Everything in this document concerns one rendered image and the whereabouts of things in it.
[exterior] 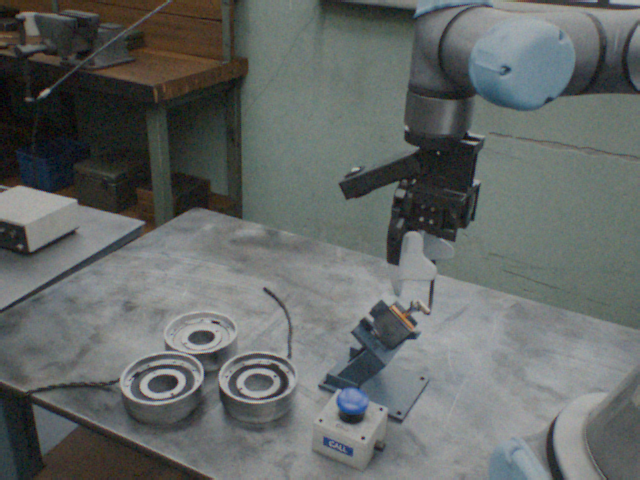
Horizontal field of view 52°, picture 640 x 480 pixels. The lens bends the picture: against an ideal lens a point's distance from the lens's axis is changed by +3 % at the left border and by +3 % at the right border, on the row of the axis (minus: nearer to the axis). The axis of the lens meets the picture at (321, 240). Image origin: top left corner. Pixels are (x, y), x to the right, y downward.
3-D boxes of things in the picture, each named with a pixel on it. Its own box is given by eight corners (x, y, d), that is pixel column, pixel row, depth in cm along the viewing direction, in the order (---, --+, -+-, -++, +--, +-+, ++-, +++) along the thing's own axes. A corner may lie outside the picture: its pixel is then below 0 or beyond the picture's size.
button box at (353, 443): (311, 451, 80) (312, 420, 77) (336, 415, 85) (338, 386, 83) (371, 477, 77) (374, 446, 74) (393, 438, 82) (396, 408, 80)
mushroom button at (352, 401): (328, 431, 79) (330, 399, 77) (342, 412, 82) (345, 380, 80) (358, 444, 78) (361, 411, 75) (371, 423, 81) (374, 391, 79)
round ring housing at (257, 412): (271, 438, 81) (271, 413, 79) (203, 409, 85) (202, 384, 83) (310, 390, 90) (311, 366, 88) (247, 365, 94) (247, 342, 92)
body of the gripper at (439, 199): (453, 249, 73) (469, 147, 67) (384, 230, 76) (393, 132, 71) (474, 225, 79) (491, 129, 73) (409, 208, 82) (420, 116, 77)
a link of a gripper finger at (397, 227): (393, 269, 76) (406, 197, 73) (381, 265, 76) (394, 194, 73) (408, 260, 80) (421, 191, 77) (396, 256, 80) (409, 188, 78)
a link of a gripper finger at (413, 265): (425, 314, 76) (439, 241, 74) (380, 299, 79) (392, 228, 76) (433, 306, 79) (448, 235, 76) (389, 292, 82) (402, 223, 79)
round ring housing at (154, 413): (218, 387, 89) (218, 363, 87) (175, 439, 81) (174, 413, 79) (154, 367, 93) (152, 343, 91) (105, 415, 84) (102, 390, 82)
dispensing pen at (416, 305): (342, 346, 94) (414, 284, 83) (362, 367, 93) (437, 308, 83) (335, 353, 92) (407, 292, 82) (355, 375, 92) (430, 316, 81)
